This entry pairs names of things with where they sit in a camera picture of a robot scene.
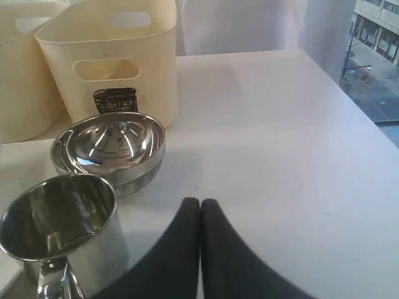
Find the cream bin square mark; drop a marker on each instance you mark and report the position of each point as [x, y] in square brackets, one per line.
[114, 56]

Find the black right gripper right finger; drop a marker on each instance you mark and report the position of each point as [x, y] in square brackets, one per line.
[230, 269]

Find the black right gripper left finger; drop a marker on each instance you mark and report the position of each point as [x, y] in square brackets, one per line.
[170, 268]

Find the steel bowl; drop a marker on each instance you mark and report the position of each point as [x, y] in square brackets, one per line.
[124, 148]

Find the cream bin triangle mark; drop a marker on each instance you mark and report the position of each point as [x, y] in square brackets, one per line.
[30, 100]

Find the steel tumbler cup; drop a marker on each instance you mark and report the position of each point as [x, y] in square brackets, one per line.
[67, 234]

